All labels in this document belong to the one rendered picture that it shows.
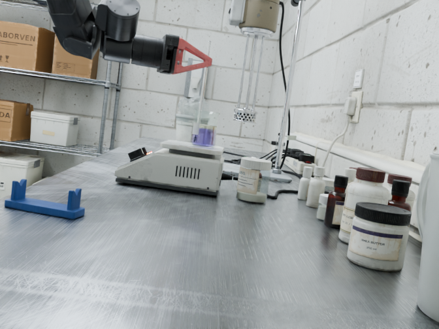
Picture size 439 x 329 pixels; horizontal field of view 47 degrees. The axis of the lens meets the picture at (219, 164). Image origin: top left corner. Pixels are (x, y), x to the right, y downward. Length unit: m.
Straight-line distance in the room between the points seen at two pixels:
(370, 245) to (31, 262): 0.38
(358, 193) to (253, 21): 0.75
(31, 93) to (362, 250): 3.15
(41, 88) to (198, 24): 1.14
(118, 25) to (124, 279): 0.54
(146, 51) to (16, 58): 2.36
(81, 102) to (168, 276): 3.06
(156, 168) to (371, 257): 0.47
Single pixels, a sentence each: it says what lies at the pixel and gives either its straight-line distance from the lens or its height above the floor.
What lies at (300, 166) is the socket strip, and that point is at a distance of 1.55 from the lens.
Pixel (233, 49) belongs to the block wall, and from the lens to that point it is 3.44.
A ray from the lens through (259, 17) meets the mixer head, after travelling 1.37.
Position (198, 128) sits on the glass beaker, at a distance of 0.95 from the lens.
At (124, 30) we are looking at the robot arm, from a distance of 0.92.
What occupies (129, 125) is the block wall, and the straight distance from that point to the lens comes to 3.45.
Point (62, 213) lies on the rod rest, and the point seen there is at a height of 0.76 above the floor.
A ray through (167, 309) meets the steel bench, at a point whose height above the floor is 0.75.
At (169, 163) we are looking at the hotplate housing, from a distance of 0.94.
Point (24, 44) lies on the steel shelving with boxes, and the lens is 3.26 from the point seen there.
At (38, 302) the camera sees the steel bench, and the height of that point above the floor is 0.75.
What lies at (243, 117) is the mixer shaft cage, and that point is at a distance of 1.36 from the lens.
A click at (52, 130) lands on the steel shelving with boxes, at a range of 3.24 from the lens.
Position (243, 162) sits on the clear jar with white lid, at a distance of 0.94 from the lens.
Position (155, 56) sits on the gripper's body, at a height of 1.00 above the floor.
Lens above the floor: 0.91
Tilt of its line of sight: 6 degrees down
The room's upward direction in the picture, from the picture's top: 8 degrees clockwise
